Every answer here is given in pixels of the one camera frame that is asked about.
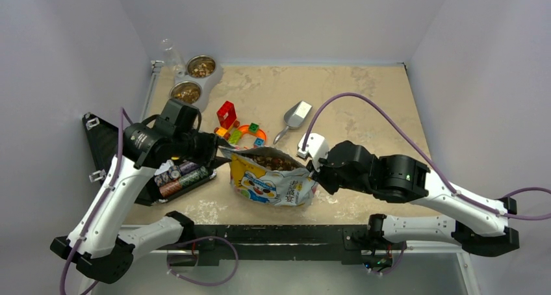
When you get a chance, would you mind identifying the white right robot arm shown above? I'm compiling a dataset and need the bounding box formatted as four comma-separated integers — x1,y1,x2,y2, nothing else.
297,141,520,257

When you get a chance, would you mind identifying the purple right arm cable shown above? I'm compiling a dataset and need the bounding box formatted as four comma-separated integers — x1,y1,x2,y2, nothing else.
300,92,551,221

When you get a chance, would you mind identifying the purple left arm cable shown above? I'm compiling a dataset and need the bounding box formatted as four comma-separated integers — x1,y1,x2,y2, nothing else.
59,108,135,295

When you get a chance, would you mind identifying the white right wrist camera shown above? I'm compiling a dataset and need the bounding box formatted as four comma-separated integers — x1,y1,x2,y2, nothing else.
296,133,330,172

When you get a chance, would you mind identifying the grey double pet bowl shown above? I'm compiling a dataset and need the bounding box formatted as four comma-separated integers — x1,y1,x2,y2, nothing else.
170,55,224,112

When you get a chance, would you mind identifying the black poker chip case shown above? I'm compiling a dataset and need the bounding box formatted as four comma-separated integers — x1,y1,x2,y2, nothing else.
83,113,216,206

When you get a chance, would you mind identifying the red toy block frame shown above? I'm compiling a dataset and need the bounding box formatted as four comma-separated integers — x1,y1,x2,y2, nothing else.
214,101,240,140

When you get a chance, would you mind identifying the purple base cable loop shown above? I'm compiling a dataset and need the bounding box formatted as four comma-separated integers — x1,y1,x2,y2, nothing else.
166,236,239,287

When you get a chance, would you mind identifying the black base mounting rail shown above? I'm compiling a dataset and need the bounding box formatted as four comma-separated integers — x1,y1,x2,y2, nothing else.
151,224,407,267

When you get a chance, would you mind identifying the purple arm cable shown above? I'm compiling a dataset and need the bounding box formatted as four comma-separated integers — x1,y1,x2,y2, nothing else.
59,108,135,295
300,92,551,221

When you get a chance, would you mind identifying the silver metal scoop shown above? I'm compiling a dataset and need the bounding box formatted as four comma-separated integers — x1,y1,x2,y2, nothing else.
273,101,313,144

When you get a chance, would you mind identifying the aluminium frame rail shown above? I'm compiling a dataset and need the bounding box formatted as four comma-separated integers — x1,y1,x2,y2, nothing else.
119,224,463,253

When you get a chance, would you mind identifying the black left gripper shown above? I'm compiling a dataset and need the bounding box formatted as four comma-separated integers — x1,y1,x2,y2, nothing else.
173,128,233,167

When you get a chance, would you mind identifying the clear water bottle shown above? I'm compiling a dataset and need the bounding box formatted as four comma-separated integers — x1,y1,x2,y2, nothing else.
161,38,186,77

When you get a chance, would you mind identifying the colourful pet food bag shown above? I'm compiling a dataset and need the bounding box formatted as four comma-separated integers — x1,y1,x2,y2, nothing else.
220,146,318,207

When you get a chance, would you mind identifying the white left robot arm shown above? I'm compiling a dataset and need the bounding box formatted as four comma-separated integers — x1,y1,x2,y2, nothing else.
50,99,228,284

